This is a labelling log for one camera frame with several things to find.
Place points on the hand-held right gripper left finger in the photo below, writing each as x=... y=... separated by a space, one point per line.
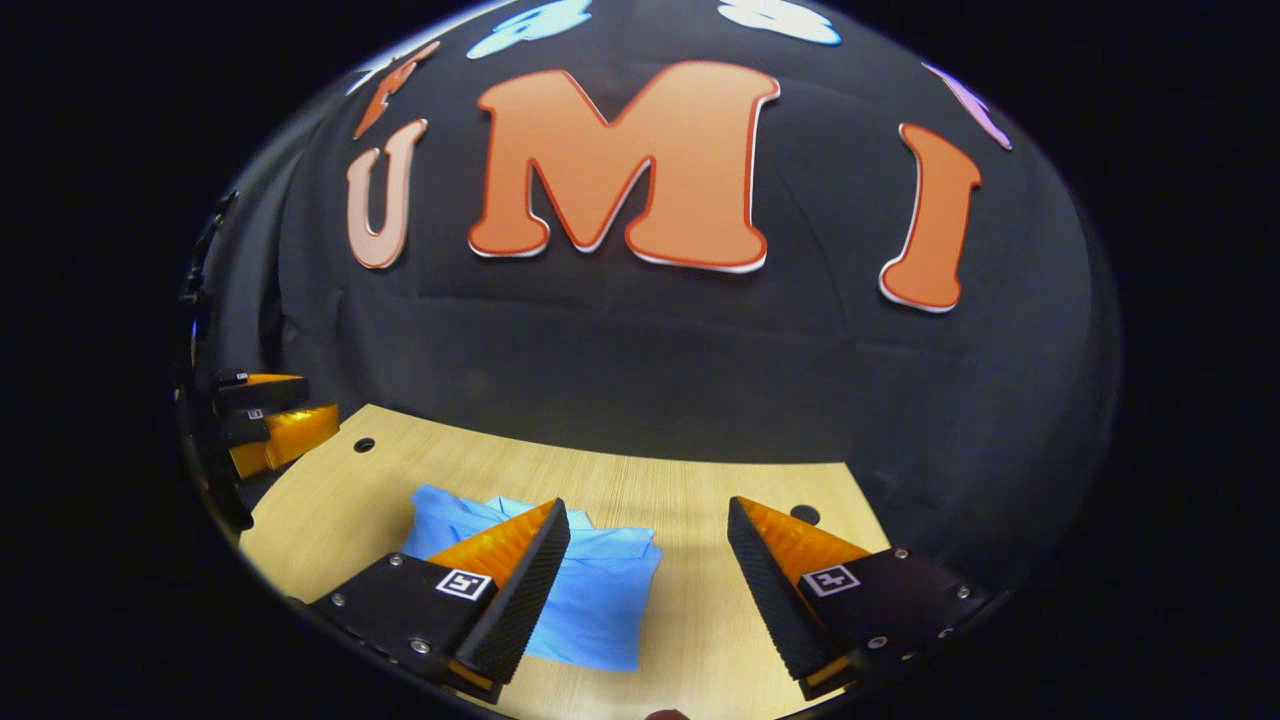
x=525 y=600

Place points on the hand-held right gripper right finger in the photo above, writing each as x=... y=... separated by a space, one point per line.
x=768 y=598

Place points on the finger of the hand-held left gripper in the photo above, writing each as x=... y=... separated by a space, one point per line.
x=295 y=435
x=265 y=392

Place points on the light blue polo T-shirt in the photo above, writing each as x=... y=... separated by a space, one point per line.
x=600 y=600

